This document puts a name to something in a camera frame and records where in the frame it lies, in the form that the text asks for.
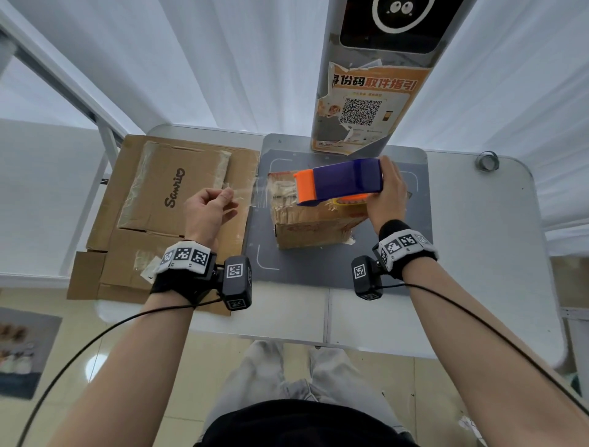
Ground person's right hand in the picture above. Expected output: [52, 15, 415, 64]
[366, 155, 409, 236]

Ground person's left hand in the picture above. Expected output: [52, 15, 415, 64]
[183, 186, 240, 252]

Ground blue orange tape dispenser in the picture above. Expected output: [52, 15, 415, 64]
[223, 177, 374, 209]
[294, 158, 384, 207]

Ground large cardboard box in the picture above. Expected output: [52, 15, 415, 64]
[66, 134, 261, 317]

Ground red print cardboard box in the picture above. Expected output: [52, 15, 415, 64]
[268, 170, 369, 251]

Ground person's left forearm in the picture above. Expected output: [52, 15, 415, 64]
[48, 290, 196, 447]

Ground person's right forearm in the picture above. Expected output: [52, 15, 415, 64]
[402, 262, 589, 447]

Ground grey scanning mat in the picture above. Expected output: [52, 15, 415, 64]
[244, 0, 477, 295]

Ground grey scanner kiosk with poster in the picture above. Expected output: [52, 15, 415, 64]
[312, 62, 431, 155]

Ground grey trousers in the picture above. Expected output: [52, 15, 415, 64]
[202, 340, 410, 438]

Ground grey printed floor mat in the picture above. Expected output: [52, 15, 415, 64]
[0, 307, 63, 400]

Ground black shirt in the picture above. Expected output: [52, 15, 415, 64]
[193, 399, 420, 447]

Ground white checked cloth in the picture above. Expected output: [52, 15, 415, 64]
[458, 414, 488, 447]

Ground black tracker cable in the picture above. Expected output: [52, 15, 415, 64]
[16, 297, 226, 447]
[379, 282, 589, 415]

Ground small grey ring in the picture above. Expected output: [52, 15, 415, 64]
[475, 150, 500, 173]

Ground white metal frame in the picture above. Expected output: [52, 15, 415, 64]
[0, 4, 134, 277]

